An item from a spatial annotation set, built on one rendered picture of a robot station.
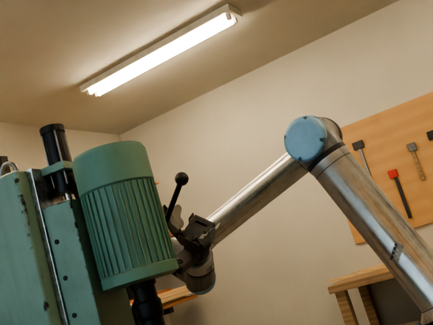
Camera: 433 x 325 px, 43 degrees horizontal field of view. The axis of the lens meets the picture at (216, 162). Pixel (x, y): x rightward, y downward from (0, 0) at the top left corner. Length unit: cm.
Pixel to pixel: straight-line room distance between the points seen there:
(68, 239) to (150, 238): 19
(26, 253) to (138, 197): 28
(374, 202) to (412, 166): 296
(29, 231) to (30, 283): 11
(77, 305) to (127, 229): 21
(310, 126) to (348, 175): 15
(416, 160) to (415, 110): 37
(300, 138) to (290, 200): 322
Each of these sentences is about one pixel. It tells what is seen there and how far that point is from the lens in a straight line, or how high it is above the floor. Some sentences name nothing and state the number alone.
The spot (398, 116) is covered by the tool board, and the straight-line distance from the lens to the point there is 437.
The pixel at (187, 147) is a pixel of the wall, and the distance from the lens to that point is 507.
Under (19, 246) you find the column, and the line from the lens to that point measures 133.
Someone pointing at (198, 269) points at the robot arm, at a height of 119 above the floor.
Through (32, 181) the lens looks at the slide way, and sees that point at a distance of 135.
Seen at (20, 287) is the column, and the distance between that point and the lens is 133.
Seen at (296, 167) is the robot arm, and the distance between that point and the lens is 159.
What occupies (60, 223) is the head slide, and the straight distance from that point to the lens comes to 131.
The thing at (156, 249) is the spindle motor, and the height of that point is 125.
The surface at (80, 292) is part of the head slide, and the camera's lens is 128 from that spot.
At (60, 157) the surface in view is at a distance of 137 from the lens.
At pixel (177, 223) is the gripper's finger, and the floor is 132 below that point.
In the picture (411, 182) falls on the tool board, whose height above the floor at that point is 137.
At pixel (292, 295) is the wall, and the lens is 470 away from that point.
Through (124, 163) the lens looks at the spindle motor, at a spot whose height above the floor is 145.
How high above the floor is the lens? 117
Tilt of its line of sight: 11 degrees up
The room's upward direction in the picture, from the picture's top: 17 degrees counter-clockwise
